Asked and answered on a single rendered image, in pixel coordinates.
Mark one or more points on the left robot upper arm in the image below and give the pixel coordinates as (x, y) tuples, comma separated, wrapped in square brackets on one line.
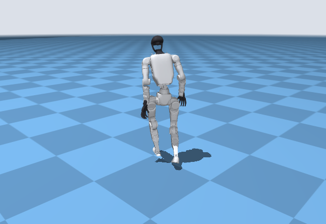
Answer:
[(145, 71)]

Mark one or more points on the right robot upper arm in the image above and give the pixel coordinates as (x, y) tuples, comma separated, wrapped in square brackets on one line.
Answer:
[(178, 67)]

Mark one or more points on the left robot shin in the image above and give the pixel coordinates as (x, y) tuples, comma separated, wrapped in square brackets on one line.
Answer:
[(155, 137)]

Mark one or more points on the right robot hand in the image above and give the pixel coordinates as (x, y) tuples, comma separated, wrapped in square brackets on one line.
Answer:
[(182, 99)]

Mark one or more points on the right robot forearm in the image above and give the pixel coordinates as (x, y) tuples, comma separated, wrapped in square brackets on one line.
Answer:
[(182, 87)]

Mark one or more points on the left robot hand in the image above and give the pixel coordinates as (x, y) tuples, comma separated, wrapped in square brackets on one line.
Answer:
[(144, 109)]

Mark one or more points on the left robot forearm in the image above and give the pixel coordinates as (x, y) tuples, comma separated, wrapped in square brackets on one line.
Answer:
[(146, 93)]

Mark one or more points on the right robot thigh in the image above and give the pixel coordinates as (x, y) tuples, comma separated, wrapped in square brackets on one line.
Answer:
[(174, 111)]

